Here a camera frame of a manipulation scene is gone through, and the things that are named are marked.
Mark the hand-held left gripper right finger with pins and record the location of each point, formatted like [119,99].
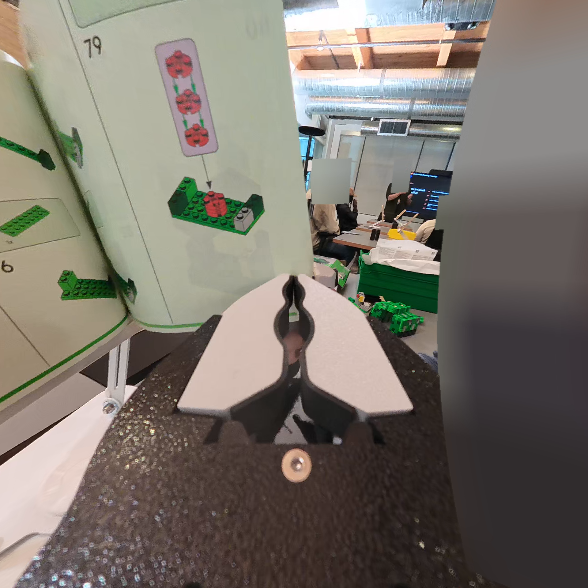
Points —
[358,363]

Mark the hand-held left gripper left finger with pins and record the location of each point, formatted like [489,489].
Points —
[229,358]

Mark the green brick instruction booklet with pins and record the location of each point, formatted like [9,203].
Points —
[229,138]

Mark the light grey desk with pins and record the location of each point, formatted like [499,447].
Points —
[429,326]

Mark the green brick model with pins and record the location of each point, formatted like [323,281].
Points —
[406,325]
[388,311]

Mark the cluster of loose bricks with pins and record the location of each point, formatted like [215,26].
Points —
[360,301]

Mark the green storage bin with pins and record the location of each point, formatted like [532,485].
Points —
[395,289]

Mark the green grey cardboard box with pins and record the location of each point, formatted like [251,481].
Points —
[328,275]

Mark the crumpled white paper sheets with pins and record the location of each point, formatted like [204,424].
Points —
[404,255]

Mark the wooden top table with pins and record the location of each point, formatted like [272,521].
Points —
[356,239]

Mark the yellow object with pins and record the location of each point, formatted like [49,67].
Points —
[399,234]

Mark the black floor lamp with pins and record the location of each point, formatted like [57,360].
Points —
[312,131]

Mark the white vent grille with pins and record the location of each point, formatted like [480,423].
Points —
[393,127]

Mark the dark wall screen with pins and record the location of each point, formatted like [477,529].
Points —
[432,193]

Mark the silver spiral duct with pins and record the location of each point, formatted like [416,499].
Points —
[367,110]
[390,81]

